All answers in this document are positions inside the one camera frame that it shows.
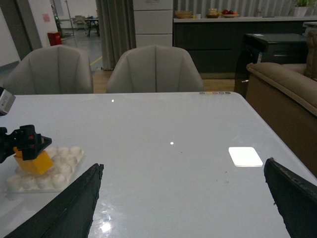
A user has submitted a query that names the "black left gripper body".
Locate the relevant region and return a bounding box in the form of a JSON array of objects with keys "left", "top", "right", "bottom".
[{"left": 0, "top": 124, "right": 52, "bottom": 163}]

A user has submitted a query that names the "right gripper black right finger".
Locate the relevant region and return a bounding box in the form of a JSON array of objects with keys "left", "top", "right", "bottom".
[{"left": 264, "top": 158, "right": 317, "bottom": 238}]

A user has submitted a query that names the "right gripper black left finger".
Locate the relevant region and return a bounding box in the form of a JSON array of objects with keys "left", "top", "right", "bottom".
[{"left": 6, "top": 164, "right": 104, "bottom": 238}]

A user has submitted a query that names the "yellow toy block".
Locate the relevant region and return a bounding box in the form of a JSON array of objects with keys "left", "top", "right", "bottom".
[{"left": 13, "top": 147, "right": 53, "bottom": 175}]

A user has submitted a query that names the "left grey armchair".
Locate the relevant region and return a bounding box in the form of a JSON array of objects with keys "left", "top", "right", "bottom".
[{"left": 3, "top": 45, "right": 94, "bottom": 95}]

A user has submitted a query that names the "grey armchair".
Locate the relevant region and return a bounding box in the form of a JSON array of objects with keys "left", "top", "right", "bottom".
[
  {"left": 106, "top": 45, "right": 204, "bottom": 93},
  {"left": 3, "top": 45, "right": 94, "bottom": 95}
]

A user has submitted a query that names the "beige sofa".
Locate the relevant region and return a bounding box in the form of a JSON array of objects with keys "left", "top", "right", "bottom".
[{"left": 246, "top": 30, "right": 317, "bottom": 175}]

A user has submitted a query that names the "red bin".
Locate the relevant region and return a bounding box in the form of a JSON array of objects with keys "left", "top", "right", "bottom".
[{"left": 48, "top": 32, "right": 62, "bottom": 46}]

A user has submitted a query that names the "right grey armchair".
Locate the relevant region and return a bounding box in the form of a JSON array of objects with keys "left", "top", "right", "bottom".
[{"left": 106, "top": 45, "right": 204, "bottom": 93}]

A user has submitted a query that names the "grey curtain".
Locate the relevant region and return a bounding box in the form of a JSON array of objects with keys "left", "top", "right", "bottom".
[{"left": 96, "top": 0, "right": 136, "bottom": 70}]

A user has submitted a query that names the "dark kitchen counter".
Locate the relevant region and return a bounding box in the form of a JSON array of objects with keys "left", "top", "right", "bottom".
[{"left": 173, "top": 16, "right": 317, "bottom": 74}]

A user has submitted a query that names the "white drawer cabinet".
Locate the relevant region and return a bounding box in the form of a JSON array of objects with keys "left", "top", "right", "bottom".
[{"left": 133, "top": 0, "right": 173, "bottom": 47}]

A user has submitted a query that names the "potted plant white pot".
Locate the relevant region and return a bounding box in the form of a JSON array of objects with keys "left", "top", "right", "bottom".
[{"left": 292, "top": 0, "right": 310, "bottom": 17}]

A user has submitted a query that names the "fruit bowl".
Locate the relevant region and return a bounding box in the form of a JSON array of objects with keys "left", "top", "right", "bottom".
[{"left": 221, "top": 9, "right": 239, "bottom": 18}]

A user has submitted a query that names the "wicker basket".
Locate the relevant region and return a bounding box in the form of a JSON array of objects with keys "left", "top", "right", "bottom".
[{"left": 174, "top": 10, "right": 192, "bottom": 19}]

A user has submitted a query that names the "white studded base plate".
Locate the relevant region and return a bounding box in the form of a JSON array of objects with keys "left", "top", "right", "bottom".
[{"left": 5, "top": 146, "right": 86, "bottom": 193}]

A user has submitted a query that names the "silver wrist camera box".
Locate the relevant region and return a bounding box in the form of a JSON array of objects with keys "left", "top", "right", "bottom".
[{"left": 0, "top": 87, "right": 16, "bottom": 116}]

